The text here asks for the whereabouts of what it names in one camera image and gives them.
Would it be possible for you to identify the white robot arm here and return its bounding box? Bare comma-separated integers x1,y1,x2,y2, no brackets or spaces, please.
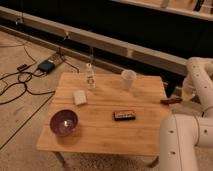
159,57,213,171

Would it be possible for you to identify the clear plastic cup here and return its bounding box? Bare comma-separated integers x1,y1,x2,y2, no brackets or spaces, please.
121,70,137,90

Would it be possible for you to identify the wooden table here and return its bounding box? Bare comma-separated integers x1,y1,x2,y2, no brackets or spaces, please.
35,72,173,168

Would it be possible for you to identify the clear plastic bottle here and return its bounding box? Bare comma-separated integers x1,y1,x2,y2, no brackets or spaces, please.
86,63,95,89

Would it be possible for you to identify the white sponge block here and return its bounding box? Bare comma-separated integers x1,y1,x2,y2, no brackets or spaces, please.
73,90,87,105

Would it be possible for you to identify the purple bowl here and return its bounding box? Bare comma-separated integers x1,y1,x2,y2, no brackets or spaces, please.
50,109,78,137

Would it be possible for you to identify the blue electronic box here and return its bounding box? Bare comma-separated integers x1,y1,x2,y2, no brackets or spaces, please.
38,60,55,73

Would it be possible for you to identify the small black adapter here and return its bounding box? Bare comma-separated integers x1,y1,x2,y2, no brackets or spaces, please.
17,64,30,72

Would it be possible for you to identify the black floor cable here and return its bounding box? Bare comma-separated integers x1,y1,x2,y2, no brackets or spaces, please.
0,43,56,106

